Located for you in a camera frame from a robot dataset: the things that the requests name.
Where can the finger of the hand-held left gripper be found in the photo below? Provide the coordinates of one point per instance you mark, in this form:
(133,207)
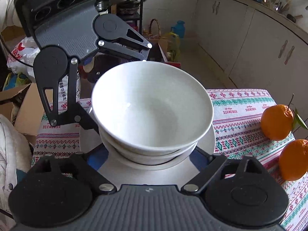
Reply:
(86,124)
(125,51)

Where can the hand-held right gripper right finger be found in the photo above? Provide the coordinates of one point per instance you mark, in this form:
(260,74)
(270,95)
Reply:
(199,158)

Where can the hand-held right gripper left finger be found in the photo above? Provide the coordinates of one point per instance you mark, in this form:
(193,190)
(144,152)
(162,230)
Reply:
(96,160)

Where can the white plate with fruit print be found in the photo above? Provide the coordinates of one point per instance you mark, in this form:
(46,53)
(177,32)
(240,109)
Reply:
(207,146)

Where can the wicker basket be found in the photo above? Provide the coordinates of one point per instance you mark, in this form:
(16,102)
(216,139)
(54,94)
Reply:
(154,37)

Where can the white printed sack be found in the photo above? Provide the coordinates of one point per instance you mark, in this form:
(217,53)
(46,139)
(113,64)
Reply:
(63,96)

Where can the black metal shelf rack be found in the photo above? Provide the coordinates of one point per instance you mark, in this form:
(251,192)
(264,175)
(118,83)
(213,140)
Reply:
(141,9)

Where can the black pot with lid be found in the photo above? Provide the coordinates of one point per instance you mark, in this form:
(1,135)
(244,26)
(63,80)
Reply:
(127,6)

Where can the red white plastic bag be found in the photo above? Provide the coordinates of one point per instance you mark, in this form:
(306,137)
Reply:
(21,53)

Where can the red cardboard box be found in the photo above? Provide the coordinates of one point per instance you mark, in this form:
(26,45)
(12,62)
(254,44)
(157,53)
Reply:
(173,65)

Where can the patterned red green tablecloth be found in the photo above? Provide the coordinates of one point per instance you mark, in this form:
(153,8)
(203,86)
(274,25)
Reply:
(240,130)

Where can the blue jug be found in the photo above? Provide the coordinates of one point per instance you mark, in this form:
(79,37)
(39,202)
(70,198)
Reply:
(178,30)

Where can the brown cardboard box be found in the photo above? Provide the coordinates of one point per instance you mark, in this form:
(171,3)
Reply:
(26,115)

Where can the green yellow plastic bag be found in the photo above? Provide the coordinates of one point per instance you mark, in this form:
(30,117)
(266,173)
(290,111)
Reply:
(14,81)

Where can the white padded jacket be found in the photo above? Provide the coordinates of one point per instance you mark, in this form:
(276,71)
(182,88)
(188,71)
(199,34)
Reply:
(12,154)

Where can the orange with stem and leaf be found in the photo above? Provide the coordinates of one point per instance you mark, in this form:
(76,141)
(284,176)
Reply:
(276,122)

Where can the bumpy orange without leaf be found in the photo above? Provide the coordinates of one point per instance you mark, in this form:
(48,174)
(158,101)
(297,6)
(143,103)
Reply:
(294,161)

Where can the utensil holder with utensils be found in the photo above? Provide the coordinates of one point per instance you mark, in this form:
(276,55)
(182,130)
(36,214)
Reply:
(279,4)

